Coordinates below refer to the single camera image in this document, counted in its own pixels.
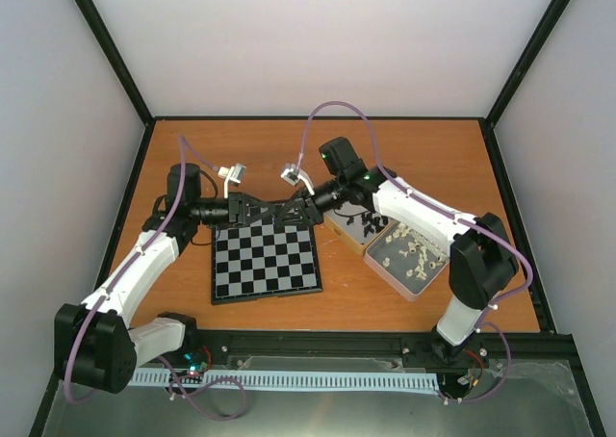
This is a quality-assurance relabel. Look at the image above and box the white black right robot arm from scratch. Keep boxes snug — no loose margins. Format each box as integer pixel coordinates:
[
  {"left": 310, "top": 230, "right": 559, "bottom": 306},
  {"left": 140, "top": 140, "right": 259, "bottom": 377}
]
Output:
[{"left": 275, "top": 137, "right": 533, "bottom": 363}]

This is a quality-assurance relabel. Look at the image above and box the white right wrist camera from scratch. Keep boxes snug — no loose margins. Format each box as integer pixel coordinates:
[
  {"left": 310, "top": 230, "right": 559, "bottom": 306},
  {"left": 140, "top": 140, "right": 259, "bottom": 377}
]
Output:
[{"left": 280, "top": 163, "right": 315, "bottom": 195}]

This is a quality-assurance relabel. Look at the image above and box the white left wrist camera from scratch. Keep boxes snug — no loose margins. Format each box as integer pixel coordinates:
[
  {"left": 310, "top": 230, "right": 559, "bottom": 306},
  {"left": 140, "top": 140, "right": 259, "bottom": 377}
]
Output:
[{"left": 218, "top": 164, "right": 246, "bottom": 198}]

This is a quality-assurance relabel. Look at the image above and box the gold metal tin box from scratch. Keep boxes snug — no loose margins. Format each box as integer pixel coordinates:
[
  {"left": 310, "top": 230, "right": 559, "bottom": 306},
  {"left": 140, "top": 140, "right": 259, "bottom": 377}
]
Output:
[{"left": 323, "top": 202, "right": 391, "bottom": 256}]

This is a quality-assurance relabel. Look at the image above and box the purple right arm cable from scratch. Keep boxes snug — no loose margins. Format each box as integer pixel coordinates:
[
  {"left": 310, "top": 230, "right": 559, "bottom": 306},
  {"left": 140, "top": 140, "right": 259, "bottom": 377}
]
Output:
[{"left": 296, "top": 100, "right": 536, "bottom": 332}]

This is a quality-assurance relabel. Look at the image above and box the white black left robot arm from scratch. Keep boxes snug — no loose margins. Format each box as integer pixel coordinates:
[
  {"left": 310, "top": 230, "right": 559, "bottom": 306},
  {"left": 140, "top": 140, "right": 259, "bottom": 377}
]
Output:
[{"left": 54, "top": 163, "right": 276, "bottom": 394}]

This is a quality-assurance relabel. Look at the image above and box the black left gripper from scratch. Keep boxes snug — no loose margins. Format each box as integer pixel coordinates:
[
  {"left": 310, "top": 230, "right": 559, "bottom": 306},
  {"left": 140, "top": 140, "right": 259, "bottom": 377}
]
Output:
[{"left": 192, "top": 193, "right": 276, "bottom": 229}]

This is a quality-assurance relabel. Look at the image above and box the silver tin lid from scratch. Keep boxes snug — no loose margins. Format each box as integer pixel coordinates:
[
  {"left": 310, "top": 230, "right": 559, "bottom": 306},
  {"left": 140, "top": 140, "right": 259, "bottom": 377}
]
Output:
[{"left": 364, "top": 221, "right": 449, "bottom": 301}]

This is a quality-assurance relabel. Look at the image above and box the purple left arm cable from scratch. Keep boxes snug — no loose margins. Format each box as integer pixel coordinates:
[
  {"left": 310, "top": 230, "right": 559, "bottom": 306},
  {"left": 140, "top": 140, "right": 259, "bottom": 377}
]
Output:
[{"left": 63, "top": 135, "right": 222, "bottom": 403}]

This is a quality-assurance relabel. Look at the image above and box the black frame post left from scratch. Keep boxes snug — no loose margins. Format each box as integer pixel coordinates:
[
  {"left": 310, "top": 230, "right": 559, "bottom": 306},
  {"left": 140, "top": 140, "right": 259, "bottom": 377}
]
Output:
[{"left": 73, "top": 0, "right": 154, "bottom": 126}]

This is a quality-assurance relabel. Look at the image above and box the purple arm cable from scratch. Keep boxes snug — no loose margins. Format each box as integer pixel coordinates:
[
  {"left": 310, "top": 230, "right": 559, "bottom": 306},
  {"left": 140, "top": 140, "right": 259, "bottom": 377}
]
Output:
[
  {"left": 296, "top": 100, "right": 536, "bottom": 332},
  {"left": 63, "top": 135, "right": 222, "bottom": 403}
]

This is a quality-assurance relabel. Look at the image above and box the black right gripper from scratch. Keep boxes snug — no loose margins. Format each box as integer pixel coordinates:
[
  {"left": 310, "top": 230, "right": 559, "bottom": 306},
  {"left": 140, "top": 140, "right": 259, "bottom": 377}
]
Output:
[{"left": 273, "top": 175, "right": 346, "bottom": 227}]

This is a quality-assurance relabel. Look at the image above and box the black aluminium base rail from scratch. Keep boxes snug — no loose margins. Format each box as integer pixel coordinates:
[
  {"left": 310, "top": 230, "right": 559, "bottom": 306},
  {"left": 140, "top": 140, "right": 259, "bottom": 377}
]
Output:
[{"left": 189, "top": 328, "right": 581, "bottom": 372}]

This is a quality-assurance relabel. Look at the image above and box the light blue cable duct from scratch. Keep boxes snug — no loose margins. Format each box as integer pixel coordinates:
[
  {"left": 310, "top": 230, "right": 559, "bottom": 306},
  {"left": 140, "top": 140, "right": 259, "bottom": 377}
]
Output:
[{"left": 129, "top": 369, "right": 441, "bottom": 393}]

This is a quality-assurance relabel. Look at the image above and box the black white chess board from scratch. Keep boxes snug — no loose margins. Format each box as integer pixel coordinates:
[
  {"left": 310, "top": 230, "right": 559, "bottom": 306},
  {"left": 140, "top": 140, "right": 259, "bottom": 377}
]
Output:
[{"left": 211, "top": 216, "right": 322, "bottom": 305}]

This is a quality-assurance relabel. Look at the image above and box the black frame post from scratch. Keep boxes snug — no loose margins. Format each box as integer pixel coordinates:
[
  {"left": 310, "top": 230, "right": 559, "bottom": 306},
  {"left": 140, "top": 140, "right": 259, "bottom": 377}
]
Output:
[
  {"left": 485, "top": 0, "right": 572, "bottom": 129},
  {"left": 73, "top": 0, "right": 154, "bottom": 126}
]

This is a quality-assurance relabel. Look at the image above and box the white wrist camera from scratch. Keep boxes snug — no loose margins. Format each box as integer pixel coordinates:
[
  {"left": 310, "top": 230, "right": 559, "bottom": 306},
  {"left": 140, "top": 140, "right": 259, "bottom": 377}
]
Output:
[
  {"left": 280, "top": 163, "right": 315, "bottom": 195},
  {"left": 218, "top": 164, "right": 246, "bottom": 198}
]

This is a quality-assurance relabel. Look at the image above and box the purple cable loop bottom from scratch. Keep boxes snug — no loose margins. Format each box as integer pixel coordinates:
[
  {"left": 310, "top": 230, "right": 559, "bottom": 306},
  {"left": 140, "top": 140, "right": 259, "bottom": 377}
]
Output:
[{"left": 158, "top": 354, "right": 249, "bottom": 422}]

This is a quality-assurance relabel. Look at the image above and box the black frame post right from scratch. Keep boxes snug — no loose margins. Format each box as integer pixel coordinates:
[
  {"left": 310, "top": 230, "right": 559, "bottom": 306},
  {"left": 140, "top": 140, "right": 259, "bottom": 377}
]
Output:
[{"left": 485, "top": 0, "right": 572, "bottom": 129}]

